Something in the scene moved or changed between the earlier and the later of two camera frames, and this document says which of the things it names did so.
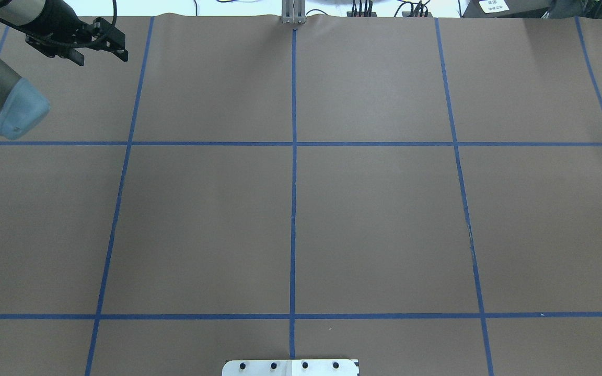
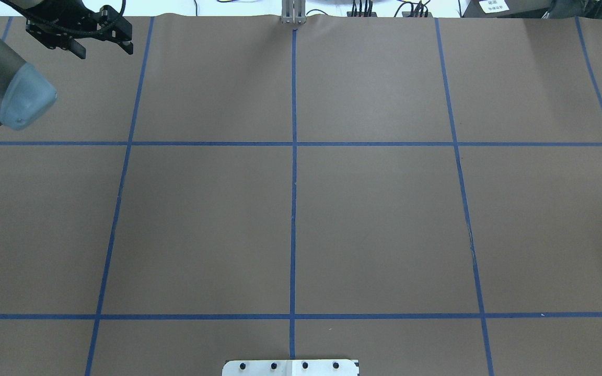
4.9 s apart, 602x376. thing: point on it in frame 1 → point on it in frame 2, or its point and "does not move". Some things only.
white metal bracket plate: x=291 y=367 does not move
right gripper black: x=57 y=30 → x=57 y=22
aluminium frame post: x=293 y=12 does not move
